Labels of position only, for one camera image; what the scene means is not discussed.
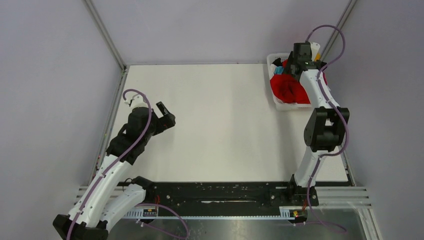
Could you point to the teal t shirt in basket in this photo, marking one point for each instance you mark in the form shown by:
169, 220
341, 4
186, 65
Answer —
279, 70

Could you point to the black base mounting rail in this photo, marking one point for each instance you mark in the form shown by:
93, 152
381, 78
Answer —
224, 197

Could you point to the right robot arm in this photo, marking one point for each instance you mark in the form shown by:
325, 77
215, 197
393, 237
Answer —
326, 127

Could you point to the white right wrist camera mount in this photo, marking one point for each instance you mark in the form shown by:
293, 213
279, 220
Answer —
315, 48

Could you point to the black t shirt in basket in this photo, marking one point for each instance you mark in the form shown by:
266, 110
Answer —
278, 62

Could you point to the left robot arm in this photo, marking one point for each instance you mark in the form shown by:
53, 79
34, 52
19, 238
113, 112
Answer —
95, 214

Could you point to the aluminium frame rails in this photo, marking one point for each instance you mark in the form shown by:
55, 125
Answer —
329, 197

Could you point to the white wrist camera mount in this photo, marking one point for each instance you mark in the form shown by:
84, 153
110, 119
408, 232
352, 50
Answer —
137, 101
315, 48

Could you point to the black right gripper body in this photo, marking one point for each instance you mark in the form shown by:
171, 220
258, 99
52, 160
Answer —
288, 69

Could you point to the white plastic laundry basket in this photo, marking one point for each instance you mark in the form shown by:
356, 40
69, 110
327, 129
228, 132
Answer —
280, 105

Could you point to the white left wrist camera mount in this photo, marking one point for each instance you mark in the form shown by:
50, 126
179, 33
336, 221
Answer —
137, 101

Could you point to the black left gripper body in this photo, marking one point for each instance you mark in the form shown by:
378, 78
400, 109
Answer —
159, 125

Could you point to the white slotted cable duct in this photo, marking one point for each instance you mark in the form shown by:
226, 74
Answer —
150, 213

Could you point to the red t shirt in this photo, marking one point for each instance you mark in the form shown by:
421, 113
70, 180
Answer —
287, 89

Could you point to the yellow t shirt in basket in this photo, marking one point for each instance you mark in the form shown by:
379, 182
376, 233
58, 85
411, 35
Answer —
317, 57

